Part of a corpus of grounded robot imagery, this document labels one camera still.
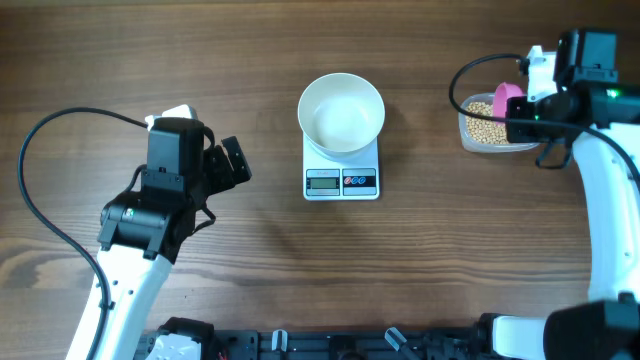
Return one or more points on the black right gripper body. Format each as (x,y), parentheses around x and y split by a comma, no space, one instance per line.
(518,107)

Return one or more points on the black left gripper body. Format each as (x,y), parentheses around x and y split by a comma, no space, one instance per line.
(216,177)

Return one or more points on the pink plastic scoop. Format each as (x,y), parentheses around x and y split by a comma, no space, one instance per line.
(502,94)

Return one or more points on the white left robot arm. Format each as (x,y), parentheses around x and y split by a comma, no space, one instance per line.
(142,231)

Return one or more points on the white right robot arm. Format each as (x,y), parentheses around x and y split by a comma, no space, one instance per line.
(604,139)

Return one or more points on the white digital kitchen scale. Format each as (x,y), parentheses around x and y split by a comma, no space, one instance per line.
(352,177)

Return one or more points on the white bowl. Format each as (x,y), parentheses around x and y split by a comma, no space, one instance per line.
(341,113)

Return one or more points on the pile of soybeans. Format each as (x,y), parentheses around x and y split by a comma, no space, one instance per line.
(484,131)

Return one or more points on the clear plastic container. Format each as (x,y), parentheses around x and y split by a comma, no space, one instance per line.
(470,145)

